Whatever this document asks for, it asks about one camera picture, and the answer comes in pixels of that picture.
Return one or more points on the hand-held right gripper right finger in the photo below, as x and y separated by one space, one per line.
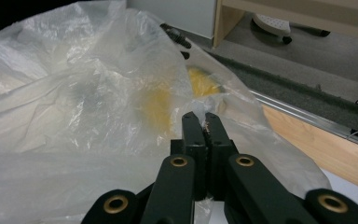
219 146

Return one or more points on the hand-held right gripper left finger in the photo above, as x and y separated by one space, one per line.
194 146

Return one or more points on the clear plastic bag yellow face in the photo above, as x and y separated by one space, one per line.
74 109

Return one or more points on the white cabinet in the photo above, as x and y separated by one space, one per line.
174 15

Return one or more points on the white chair base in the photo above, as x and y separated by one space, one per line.
272 25

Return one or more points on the wooden desk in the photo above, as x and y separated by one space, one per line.
292 14

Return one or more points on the white table sheet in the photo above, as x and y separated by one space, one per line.
354 193

